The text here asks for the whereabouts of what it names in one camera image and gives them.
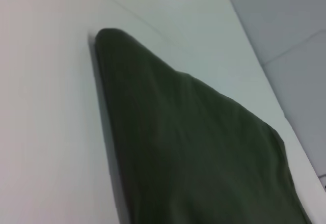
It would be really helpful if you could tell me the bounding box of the dark green t-shirt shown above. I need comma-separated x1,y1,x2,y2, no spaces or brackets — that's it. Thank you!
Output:
95,27,313,224

